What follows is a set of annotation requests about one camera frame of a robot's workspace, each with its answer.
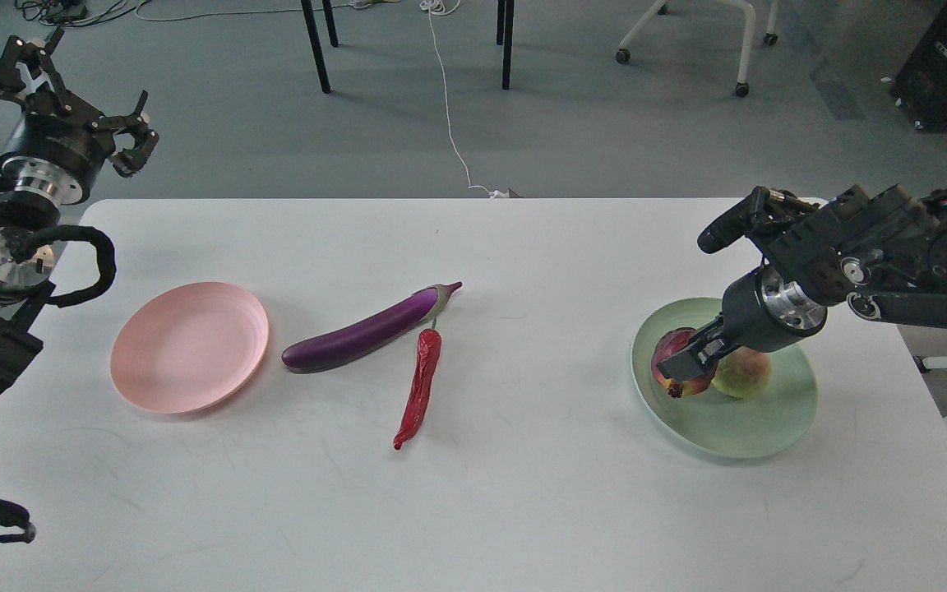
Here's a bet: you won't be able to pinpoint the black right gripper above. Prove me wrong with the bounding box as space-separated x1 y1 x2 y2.
658 267 826 380

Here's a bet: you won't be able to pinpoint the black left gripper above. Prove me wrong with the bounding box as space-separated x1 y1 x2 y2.
0 27 160 205

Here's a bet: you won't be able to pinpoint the red pomegranate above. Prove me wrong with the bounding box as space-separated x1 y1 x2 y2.
650 327 715 400

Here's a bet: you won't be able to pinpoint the green-yellow guava fruit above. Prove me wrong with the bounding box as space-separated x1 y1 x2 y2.
711 346 773 400

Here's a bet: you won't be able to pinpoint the red chili pepper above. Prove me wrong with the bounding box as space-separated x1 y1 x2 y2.
392 326 443 451

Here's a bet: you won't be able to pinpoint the purple eggplant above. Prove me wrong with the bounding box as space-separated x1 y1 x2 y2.
279 281 463 373

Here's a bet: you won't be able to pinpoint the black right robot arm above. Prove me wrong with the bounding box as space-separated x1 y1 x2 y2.
654 185 947 382

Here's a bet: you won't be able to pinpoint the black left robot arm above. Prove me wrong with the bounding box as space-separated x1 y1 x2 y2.
0 27 160 395

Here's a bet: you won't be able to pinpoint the green plate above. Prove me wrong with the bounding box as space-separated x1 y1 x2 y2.
631 298 818 460

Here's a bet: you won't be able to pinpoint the pink plate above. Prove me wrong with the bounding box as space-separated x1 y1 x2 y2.
109 282 270 414

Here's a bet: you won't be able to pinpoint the white rolling chair base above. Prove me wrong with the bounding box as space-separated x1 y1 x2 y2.
613 1 783 100

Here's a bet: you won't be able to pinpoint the black table leg pair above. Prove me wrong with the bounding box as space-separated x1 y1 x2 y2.
496 0 515 90

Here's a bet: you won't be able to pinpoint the black floor cables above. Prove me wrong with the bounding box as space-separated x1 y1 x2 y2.
0 0 154 95

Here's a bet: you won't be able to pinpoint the white floor cable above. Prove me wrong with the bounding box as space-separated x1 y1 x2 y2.
420 0 520 200

